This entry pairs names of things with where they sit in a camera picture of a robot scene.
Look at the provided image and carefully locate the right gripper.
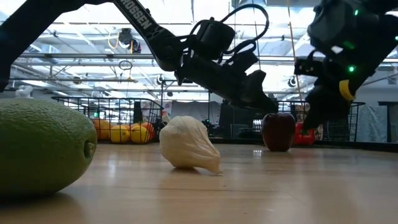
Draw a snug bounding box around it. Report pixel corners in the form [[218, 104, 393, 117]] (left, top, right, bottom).
[[303, 46, 385, 131]]

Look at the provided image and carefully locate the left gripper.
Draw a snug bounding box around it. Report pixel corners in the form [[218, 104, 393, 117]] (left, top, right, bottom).
[[175, 56, 280, 113]]

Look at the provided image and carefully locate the red bell pepper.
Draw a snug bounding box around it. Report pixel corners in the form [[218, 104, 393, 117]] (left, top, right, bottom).
[[294, 122, 316, 146]]

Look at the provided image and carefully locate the dark red apple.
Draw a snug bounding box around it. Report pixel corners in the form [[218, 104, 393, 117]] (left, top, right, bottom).
[[261, 112, 297, 152]]

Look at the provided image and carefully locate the white garlic bulb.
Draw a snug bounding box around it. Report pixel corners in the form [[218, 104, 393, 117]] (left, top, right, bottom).
[[159, 115, 222, 175]]

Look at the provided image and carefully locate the green lime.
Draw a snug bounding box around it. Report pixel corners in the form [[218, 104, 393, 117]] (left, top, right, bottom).
[[0, 98, 98, 197]]

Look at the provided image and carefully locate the floral patterned cloth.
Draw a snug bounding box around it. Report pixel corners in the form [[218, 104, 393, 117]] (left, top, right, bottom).
[[295, 104, 312, 122]]

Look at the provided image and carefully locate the black equipment cabinet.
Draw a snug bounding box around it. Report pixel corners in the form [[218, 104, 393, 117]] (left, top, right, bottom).
[[219, 104, 265, 139]]

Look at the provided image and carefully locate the grey tarp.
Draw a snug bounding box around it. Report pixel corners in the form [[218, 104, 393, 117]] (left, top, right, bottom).
[[357, 105, 388, 144]]

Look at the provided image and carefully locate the white robot figure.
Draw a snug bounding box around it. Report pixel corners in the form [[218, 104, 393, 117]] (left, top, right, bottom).
[[14, 85, 34, 100]]

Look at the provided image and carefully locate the black wire basket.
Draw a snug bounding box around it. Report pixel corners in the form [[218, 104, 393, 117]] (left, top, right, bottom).
[[248, 100, 366, 147], [51, 96, 165, 144]]

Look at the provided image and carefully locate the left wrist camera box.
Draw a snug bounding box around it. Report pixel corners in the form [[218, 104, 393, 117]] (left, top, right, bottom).
[[224, 49, 259, 75]]

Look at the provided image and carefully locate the black hanging cable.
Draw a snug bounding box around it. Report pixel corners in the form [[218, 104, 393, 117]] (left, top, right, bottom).
[[251, 0, 265, 100]]

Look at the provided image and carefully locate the yellow hanging cable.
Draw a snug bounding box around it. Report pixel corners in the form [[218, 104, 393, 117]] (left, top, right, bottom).
[[287, 0, 304, 103]]

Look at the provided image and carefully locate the black metal stand frame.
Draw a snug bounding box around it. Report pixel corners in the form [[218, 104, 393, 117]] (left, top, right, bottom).
[[160, 79, 211, 125]]

